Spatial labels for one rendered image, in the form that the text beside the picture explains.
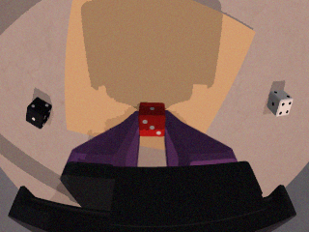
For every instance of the white die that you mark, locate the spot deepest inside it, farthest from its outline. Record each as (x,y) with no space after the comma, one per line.
(279,102)

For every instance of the black die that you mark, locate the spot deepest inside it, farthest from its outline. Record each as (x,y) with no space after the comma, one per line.
(38,112)

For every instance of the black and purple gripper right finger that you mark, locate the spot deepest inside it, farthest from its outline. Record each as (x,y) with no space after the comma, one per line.
(192,146)

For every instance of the red die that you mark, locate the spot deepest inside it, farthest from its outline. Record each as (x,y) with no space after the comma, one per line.
(151,119)

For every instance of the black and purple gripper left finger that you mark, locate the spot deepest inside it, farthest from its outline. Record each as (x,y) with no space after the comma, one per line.
(117,146)

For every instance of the tan mat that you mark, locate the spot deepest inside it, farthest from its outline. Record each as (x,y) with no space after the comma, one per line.
(123,52)

